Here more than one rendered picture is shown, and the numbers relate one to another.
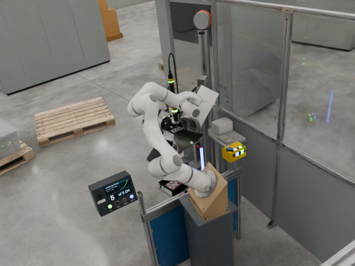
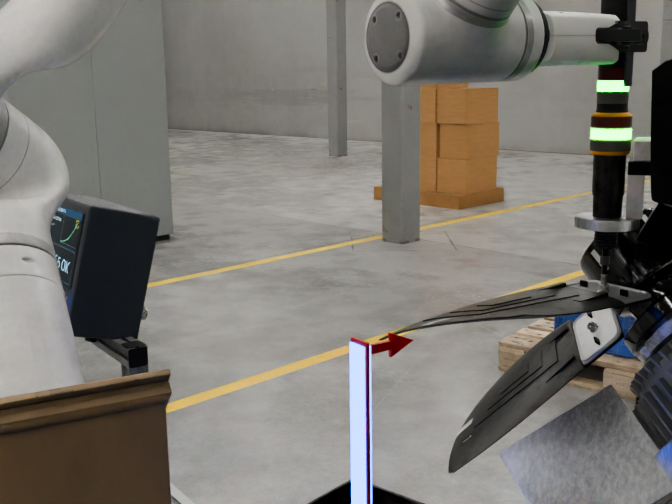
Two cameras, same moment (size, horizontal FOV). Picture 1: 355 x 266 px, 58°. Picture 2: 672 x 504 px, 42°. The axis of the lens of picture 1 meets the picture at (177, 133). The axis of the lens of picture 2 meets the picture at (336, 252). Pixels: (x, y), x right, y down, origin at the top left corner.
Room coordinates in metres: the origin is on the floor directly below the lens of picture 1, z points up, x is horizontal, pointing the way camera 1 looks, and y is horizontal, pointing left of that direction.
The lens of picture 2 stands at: (1.80, -0.92, 1.44)
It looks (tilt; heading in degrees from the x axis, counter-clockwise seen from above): 12 degrees down; 82
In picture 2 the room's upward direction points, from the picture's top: 1 degrees counter-clockwise
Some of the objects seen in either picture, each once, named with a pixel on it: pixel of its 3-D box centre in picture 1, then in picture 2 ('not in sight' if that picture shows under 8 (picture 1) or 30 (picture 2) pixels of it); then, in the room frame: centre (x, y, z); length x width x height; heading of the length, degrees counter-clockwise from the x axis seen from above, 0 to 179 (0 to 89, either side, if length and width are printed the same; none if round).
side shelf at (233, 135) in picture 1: (223, 135); not in sight; (2.59, -0.44, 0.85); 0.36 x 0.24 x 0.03; 27
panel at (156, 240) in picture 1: (197, 225); not in sight; (1.87, -0.07, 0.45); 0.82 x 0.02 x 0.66; 117
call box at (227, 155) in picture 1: (234, 152); not in sight; (2.05, -0.43, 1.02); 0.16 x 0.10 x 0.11; 117
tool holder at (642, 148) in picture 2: (175, 115); (617, 183); (2.25, 0.00, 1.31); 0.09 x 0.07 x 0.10; 152
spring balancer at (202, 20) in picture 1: (202, 19); not in sight; (2.88, -0.34, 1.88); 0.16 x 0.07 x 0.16; 62
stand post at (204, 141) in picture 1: (205, 165); not in sight; (2.51, -0.24, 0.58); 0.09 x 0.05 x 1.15; 27
